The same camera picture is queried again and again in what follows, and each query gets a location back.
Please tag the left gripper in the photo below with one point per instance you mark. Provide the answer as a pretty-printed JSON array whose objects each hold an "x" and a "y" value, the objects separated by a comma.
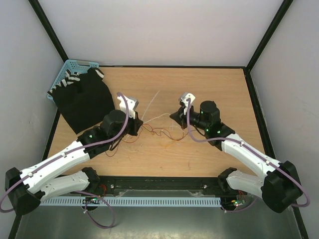
[{"x": 136, "y": 123}]

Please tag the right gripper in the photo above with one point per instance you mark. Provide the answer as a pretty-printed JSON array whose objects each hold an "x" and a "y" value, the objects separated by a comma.
[{"x": 180, "y": 117}]

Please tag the grey zip tie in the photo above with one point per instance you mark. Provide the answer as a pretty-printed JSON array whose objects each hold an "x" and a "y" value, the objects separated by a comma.
[{"x": 148, "y": 112}]

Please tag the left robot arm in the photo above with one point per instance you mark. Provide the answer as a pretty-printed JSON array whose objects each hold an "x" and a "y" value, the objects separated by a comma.
[{"x": 28, "y": 188}]

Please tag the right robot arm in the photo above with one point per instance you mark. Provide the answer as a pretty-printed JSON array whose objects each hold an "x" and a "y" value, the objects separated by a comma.
[{"x": 276, "y": 183}]

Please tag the striped black white cloth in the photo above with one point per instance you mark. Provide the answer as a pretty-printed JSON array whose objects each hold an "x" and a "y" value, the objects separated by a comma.
[{"x": 92, "y": 75}]

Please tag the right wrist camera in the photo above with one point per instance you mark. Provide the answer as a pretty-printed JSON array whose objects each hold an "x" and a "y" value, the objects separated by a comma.
[{"x": 186, "y": 101}]

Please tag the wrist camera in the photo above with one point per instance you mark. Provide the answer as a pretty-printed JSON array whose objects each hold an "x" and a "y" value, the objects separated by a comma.
[
  {"x": 186, "y": 101},
  {"x": 128, "y": 104}
]

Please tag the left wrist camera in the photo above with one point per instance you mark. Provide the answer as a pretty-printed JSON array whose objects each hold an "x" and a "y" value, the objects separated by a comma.
[{"x": 128, "y": 104}]

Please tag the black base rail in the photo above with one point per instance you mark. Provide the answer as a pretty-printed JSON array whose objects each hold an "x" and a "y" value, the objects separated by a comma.
[{"x": 114, "y": 185}]

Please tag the black enclosure frame post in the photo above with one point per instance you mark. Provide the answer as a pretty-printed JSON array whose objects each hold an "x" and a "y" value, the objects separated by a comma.
[{"x": 37, "y": 8}]

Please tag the right rear frame post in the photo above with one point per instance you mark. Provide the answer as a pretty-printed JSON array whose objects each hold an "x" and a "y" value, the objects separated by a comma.
[{"x": 281, "y": 12}]

